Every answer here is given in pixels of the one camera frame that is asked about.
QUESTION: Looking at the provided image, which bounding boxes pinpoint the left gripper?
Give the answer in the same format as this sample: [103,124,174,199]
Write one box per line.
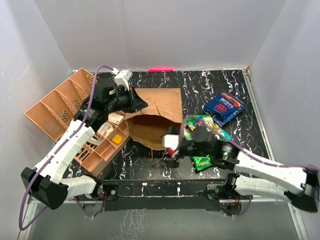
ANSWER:
[105,85,148,114]

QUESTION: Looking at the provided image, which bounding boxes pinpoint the brown paper bag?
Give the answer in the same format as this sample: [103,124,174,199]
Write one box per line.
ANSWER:
[125,88,183,151]

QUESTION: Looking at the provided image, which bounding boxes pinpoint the green yellow chips bag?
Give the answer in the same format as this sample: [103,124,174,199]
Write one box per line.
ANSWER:
[184,114,213,140]

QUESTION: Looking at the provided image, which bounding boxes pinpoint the blue white snack packet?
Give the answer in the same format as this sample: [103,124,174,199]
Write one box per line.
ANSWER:
[212,109,243,127]

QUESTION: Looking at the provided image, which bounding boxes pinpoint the dark blue snack bag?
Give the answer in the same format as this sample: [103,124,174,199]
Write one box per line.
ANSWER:
[203,90,246,118]

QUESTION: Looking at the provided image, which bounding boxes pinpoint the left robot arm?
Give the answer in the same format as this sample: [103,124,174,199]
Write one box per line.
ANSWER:
[21,79,148,210]

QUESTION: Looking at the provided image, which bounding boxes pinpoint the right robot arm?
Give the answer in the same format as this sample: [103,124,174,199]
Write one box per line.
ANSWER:
[162,127,320,213]

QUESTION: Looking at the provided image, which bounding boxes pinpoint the red green snack bag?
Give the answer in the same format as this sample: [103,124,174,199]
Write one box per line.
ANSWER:
[193,155,213,171]

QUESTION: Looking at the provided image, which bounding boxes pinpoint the green mango candy bag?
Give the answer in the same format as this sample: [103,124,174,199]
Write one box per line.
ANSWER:
[186,115,223,132]

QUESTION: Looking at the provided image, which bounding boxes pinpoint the card packs in organizer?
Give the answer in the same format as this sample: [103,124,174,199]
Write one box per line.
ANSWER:
[87,111,125,146]

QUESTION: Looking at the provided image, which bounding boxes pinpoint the yellow sticky note pad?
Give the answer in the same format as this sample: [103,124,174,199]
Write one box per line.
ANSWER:
[111,133,123,145]

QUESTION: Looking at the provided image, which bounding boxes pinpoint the orange desk organizer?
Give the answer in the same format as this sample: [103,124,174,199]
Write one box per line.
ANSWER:
[24,68,131,176]

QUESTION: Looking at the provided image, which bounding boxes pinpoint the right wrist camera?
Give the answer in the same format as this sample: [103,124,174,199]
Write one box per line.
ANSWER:
[162,134,180,152]

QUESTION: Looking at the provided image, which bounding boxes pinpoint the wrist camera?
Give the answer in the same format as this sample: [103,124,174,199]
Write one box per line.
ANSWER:
[111,68,133,91]
[162,134,180,152]

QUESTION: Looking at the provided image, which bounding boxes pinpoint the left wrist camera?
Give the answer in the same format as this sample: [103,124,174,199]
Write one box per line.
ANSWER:
[111,68,133,91]

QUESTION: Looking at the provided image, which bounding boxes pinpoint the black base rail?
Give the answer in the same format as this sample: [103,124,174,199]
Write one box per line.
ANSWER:
[74,178,251,212]

